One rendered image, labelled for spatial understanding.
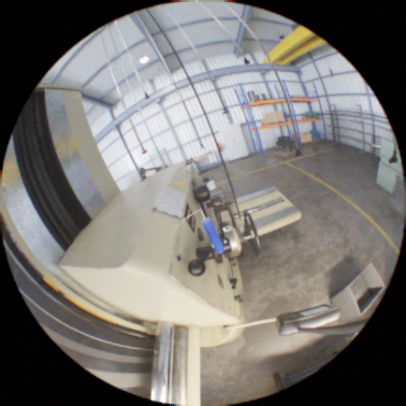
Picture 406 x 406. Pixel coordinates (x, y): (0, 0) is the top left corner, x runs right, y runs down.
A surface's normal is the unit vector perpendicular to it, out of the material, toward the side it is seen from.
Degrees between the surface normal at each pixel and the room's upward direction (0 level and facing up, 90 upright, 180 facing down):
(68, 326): 90
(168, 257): 45
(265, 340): 0
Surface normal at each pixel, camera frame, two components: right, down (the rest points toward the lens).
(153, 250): 0.40, -0.79
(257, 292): -0.36, -0.81
